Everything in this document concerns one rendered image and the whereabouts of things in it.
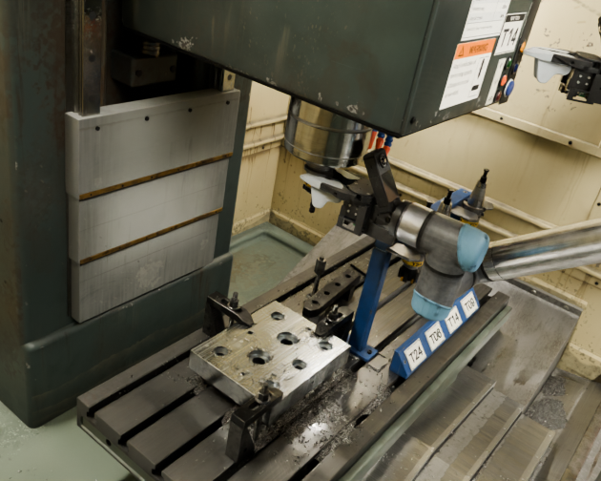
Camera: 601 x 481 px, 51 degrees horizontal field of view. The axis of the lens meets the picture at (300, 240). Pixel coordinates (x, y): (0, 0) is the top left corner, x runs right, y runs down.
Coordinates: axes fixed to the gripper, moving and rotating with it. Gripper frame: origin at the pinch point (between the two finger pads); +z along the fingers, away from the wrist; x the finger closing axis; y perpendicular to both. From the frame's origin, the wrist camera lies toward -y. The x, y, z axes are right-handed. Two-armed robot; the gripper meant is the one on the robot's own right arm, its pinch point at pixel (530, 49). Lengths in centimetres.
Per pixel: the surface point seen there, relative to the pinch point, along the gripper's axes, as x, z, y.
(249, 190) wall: 100, 64, 89
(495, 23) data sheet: -15.0, 10.6, -5.2
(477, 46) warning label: -19.4, 13.1, -1.8
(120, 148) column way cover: -5, 78, 35
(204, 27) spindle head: -15, 59, 5
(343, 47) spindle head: -29.6, 34.1, 0.5
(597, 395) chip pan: 35, -63, 103
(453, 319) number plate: 18, -8, 75
